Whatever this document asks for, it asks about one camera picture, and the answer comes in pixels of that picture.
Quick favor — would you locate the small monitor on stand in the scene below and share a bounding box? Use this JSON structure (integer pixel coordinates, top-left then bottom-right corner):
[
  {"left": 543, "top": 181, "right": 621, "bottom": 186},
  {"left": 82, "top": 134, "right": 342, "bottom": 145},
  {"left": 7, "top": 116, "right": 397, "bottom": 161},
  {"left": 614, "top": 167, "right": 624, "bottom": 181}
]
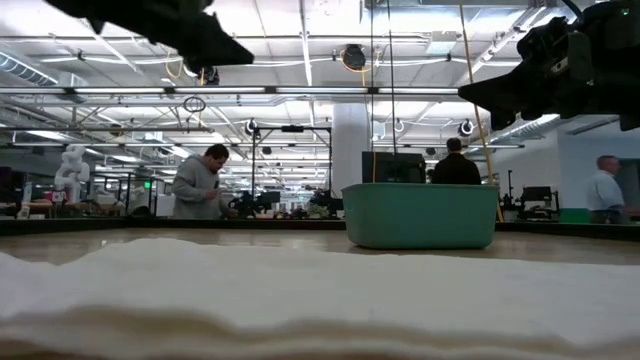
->
[{"left": 519, "top": 185, "right": 561, "bottom": 221}]

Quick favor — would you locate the black coiled cable loop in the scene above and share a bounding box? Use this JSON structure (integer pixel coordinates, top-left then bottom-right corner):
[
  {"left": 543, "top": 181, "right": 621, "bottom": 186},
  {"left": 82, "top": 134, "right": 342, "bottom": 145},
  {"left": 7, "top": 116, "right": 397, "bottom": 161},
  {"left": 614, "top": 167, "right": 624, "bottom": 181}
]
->
[{"left": 182, "top": 95, "right": 207, "bottom": 114}]

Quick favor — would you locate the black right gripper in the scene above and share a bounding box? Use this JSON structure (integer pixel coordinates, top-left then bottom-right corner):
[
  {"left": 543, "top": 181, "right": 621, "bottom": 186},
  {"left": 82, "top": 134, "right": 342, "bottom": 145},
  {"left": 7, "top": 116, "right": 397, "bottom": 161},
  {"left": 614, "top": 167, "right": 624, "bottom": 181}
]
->
[{"left": 457, "top": 54, "right": 640, "bottom": 131}]

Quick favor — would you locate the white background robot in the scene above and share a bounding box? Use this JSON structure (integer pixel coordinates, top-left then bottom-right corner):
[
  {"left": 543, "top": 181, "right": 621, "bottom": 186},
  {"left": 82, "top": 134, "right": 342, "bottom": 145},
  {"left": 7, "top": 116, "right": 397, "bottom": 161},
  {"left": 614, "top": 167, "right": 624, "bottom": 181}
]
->
[{"left": 53, "top": 144, "right": 91, "bottom": 204}]

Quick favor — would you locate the person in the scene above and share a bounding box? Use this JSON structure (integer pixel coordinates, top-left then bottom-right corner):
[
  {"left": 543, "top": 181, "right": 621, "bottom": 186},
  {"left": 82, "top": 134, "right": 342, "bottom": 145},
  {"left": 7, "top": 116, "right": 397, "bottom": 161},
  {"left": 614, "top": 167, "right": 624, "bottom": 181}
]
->
[
  {"left": 584, "top": 154, "right": 629, "bottom": 225},
  {"left": 172, "top": 143, "right": 240, "bottom": 220},
  {"left": 430, "top": 137, "right": 483, "bottom": 186}
]

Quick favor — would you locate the black monitor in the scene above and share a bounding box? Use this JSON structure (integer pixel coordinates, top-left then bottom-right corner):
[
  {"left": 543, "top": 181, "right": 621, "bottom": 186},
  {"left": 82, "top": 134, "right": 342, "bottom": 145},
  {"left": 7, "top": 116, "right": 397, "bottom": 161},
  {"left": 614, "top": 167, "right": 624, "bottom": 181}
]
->
[{"left": 361, "top": 151, "right": 427, "bottom": 184}]

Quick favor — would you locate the white folded cloth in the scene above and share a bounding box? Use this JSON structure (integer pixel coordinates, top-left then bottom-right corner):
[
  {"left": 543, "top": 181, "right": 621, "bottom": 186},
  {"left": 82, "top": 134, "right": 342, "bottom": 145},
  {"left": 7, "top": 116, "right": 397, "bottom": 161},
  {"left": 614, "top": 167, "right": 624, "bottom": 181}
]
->
[{"left": 0, "top": 237, "right": 640, "bottom": 360}]

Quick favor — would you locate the teal plastic bin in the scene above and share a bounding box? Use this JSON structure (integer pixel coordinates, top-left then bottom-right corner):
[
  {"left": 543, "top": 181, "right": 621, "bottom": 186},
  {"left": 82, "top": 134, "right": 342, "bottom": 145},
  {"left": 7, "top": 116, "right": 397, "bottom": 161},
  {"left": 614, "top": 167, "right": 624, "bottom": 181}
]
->
[{"left": 341, "top": 182, "right": 500, "bottom": 251}]

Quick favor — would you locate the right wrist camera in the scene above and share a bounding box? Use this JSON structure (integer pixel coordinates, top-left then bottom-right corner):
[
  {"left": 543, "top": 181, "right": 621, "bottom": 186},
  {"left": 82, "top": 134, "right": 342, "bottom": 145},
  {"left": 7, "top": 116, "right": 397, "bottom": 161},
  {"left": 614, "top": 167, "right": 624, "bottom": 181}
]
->
[{"left": 517, "top": 17, "right": 596, "bottom": 84}]

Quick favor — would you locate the long yellow cable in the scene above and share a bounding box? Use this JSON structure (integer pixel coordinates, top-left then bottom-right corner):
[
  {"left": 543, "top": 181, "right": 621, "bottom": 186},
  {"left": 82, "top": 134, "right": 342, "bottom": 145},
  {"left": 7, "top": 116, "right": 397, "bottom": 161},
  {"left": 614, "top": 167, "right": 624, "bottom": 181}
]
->
[{"left": 458, "top": 0, "right": 505, "bottom": 224}]

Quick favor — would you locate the black hanging cable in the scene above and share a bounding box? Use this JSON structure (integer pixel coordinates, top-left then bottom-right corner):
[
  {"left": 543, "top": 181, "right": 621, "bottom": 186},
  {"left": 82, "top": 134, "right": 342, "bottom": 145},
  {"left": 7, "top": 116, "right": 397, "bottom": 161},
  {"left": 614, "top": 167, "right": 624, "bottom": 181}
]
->
[
  {"left": 369, "top": 0, "right": 376, "bottom": 184},
  {"left": 387, "top": 0, "right": 398, "bottom": 154}
]

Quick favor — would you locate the long ceiling light bar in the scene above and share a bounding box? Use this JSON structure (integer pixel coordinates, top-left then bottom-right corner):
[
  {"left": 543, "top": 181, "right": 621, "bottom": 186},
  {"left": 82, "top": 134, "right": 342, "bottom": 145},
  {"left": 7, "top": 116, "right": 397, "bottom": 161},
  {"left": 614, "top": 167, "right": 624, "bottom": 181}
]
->
[{"left": 0, "top": 85, "right": 461, "bottom": 97}]

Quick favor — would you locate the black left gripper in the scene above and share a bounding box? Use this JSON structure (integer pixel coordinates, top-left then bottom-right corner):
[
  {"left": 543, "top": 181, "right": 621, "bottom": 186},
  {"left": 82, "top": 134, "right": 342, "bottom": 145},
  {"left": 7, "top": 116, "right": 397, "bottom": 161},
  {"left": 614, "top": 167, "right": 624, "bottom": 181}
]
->
[{"left": 44, "top": 0, "right": 255, "bottom": 75}]

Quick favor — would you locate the black table frame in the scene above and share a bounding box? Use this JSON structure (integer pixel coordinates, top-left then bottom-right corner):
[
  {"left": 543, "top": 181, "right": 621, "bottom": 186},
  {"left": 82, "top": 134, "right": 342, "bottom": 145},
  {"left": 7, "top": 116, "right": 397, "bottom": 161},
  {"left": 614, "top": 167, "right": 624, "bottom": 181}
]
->
[{"left": 0, "top": 218, "right": 640, "bottom": 242}]

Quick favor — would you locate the white pillar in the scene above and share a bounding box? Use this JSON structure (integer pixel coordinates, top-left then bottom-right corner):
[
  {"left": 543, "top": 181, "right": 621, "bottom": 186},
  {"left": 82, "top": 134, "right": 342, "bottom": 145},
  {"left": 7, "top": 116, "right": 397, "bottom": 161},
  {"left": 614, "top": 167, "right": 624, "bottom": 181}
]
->
[{"left": 331, "top": 102, "right": 372, "bottom": 199}]

